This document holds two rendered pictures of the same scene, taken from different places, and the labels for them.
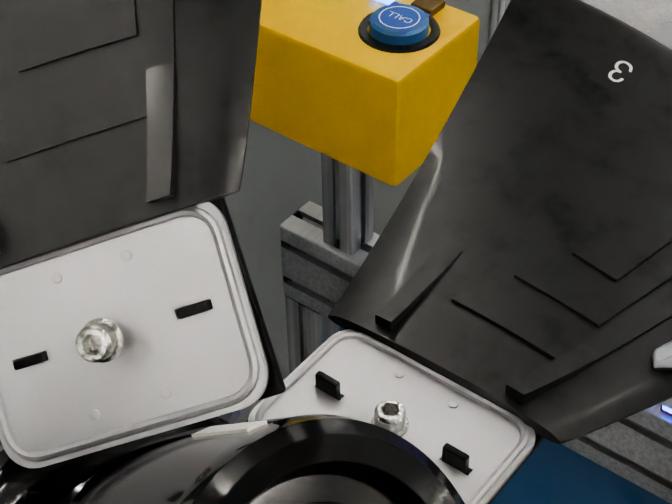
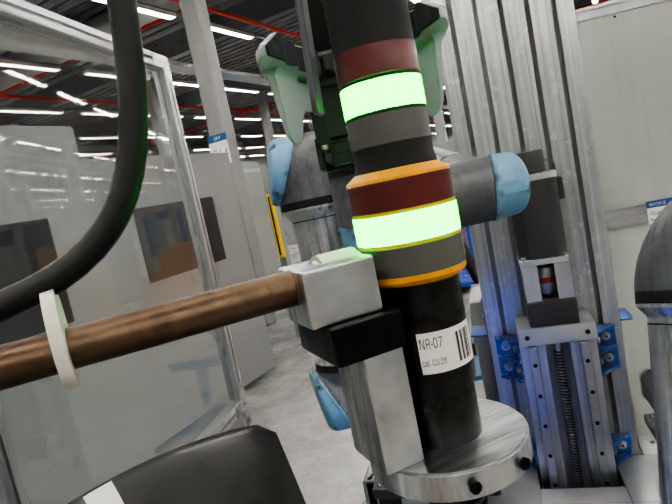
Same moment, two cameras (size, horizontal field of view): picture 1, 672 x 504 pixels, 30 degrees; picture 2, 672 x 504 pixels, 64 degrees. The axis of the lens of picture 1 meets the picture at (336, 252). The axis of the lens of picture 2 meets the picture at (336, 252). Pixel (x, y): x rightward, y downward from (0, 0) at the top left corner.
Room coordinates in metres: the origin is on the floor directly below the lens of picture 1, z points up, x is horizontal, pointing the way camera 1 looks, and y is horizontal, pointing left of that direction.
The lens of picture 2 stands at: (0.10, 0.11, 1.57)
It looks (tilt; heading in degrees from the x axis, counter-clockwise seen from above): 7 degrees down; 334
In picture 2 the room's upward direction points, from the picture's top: 12 degrees counter-clockwise
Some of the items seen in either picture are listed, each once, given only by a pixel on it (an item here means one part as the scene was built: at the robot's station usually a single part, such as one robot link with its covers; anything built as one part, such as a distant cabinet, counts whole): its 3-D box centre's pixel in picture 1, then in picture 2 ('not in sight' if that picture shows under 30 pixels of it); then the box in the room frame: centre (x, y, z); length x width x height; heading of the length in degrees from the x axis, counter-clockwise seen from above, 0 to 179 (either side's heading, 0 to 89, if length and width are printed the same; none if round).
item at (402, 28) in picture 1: (399, 26); not in sight; (0.73, -0.05, 1.08); 0.04 x 0.04 x 0.02
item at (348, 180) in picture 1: (347, 179); not in sight; (0.76, -0.01, 0.92); 0.03 x 0.03 x 0.12; 52
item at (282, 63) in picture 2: not in sight; (289, 96); (0.42, -0.03, 1.64); 0.09 x 0.03 x 0.06; 130
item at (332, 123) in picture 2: not in sight; (355, 111); (0.48, -0.12, 1.63); 0.12 x 0.08 x 0.09; 152
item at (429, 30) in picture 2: not in sight; (424, 67); (0.37, -0.11, 1.64); 0.09 x 0.03 x 0.06; 173
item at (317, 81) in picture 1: (346, 71); not in sight; (0.76, -0.01, 1.02); 0.16 x 0.10 x 0.11; 52
